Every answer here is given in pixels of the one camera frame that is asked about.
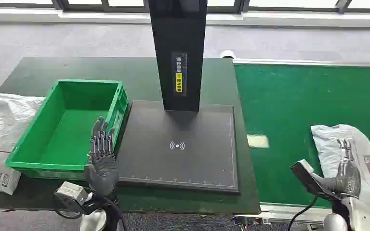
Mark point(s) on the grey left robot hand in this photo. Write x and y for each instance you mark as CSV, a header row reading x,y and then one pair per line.
x,y
102,175

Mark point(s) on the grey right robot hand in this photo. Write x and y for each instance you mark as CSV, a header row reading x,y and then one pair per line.
x,y
347,180

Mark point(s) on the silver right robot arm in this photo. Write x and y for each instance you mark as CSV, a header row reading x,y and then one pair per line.
x,y
357,213

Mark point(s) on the green plastic crate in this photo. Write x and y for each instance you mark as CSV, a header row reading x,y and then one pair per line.
x,y
63,134

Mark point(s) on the black parcel scanner stand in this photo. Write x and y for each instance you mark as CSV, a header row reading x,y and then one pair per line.
x,y
178,143

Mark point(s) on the green conveyor belt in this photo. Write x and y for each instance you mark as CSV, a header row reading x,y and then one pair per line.
x,y
300,105

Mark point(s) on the white woven sack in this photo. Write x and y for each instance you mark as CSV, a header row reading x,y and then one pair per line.
x,y
0,134

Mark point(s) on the yellow black label sticker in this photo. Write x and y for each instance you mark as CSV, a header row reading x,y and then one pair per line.
x,y
179,82

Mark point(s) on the white conveyor roller end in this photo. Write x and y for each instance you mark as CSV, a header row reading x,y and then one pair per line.
x,y
227,54

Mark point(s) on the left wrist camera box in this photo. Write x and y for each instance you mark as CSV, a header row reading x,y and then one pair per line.
x,y
71,193

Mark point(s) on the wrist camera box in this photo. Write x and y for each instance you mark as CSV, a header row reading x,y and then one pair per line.
x,y
306,175
71,193

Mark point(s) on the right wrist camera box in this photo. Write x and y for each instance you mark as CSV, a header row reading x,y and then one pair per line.
x,y
306,175

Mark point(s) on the silver conveyor frame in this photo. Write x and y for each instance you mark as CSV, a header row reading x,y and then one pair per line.
x,y
300,215

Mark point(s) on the dark window frame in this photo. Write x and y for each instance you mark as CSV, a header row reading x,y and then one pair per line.
x,y
124,7

